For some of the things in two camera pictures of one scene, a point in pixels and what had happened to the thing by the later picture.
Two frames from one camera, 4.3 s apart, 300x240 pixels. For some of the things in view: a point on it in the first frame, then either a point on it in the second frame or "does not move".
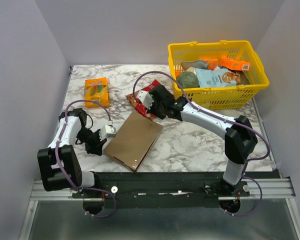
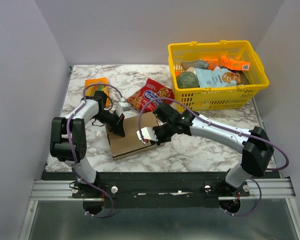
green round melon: (187, 80) does not move
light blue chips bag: (217, 78) does not move
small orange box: (212, 63) does not move
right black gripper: (154, 107) → (157, 135)
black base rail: (161, 190) does not move
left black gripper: (96, 148) → (117, 127)
